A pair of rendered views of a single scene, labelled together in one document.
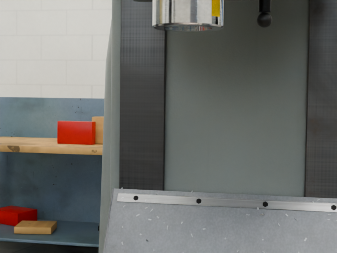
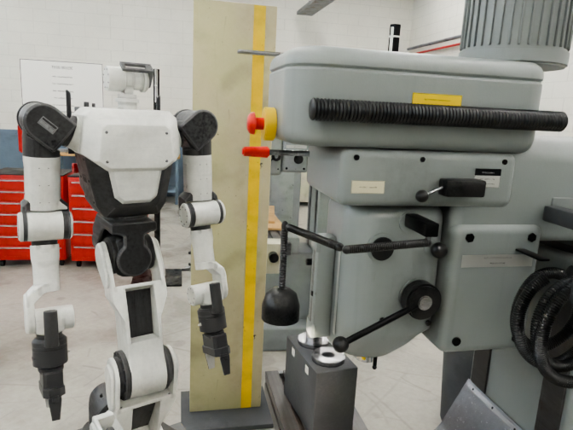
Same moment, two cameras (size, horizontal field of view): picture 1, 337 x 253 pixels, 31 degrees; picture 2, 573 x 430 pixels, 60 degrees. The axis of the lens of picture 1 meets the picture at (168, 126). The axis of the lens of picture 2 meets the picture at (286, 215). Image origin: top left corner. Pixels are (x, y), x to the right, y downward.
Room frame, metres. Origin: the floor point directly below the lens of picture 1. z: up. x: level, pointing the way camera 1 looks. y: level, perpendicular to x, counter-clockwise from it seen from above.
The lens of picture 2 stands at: (-0.15, -0.82, 1.79)
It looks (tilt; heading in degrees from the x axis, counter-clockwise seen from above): 12 degrees down; 66
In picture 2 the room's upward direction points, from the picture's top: 3 degrees clockwise
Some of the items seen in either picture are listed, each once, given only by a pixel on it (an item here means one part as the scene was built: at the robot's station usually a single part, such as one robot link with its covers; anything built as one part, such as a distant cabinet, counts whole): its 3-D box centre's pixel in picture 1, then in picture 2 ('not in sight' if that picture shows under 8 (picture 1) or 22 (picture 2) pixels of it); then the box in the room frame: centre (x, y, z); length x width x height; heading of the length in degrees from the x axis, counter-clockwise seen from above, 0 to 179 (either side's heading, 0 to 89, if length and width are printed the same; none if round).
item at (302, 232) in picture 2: not in sight; (315, 237); (0.21, -0.11, 1.58); 0.17 x 0.01 x 0.01; 101
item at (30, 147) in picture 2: not in sight; (40, 129); (-0.23, 0.65, 1.70); 0.12 x 0.09 x 0.14; 101
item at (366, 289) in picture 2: not in sight; (375, 272); (0.41, -0.01, 1.47); 0.21 x 0.19 x 0.32; 79
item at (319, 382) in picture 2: not in sight; (318, 379); (0.46, 0.29, 1.05); 0.22 x 0.12 x 0.20; 87
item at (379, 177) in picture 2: not in sight; (402, 171); (0.44, -0.02, 1.68); 0.34 x 0.24 x 0.10; 169
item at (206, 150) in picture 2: not in sight; (194, 132); (0.20, 0.74, 1.70); 0.12 x 0.09 x 0.14; 101
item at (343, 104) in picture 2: not in sight; (442, 115); (0.41, -0.16, 1.79); 0.45 x 0.04 x 0.04; 169
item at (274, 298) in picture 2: not in sight; (280, 302); (0.20, -0.02, 1.43); 0.07 x 0.07 x 0.06
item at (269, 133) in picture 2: not in sight; (269, 124); (0.18, 0.03, 1.76); 0.06 x 0.02 x 0.06; 79
